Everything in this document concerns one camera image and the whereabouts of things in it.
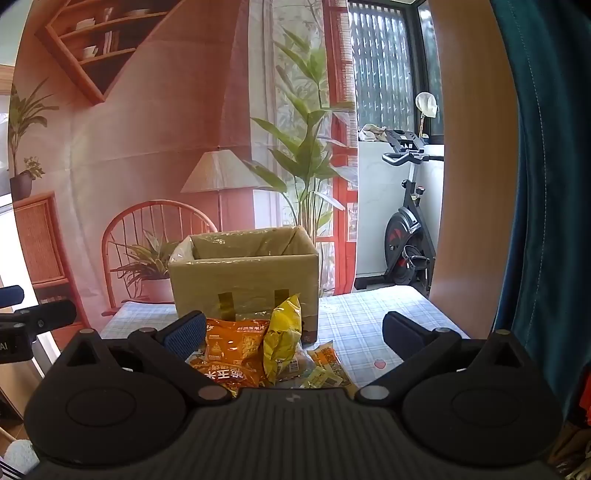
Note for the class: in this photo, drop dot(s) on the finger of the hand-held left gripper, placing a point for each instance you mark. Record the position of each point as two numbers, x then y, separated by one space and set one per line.
46 314
11 295

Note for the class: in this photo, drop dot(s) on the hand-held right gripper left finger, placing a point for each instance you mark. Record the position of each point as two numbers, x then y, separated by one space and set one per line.
187 330

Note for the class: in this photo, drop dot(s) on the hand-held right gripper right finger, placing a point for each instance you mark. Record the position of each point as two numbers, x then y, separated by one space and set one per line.
401 332

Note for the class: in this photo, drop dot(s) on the orange snack bag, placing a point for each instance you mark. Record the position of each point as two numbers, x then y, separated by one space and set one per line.
231 350

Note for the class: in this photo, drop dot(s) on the brown cardboard box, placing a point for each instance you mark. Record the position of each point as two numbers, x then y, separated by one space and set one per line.
240 281

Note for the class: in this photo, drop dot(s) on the small yellow snack packet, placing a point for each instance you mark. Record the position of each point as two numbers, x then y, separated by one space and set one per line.
325 381
323 356

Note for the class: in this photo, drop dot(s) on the yellow snack bag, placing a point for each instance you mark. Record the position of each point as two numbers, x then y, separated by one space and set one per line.
281 337

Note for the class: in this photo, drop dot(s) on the clear bread packet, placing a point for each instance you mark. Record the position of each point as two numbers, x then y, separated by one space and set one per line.
295 368

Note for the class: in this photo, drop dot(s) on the black exercise bike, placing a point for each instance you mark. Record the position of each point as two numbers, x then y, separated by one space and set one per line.
401 240

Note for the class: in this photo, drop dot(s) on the white fluffy item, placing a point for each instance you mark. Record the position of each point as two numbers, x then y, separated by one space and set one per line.
21 457

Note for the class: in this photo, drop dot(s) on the wooden board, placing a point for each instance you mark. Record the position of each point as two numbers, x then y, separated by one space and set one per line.
475 184

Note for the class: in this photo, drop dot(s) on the crumpled pale cloth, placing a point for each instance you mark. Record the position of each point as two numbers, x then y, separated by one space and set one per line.
374 133

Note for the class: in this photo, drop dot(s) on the blue curtain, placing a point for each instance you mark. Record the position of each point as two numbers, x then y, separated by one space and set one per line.
554 184

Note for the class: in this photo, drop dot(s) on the white mesh net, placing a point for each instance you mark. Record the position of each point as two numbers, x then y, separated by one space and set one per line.
427 105

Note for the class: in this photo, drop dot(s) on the window with slatted screen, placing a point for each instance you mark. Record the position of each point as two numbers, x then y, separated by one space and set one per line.
383 60

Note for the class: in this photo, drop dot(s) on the printed wall backdrop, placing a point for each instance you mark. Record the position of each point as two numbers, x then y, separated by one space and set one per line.
161 115

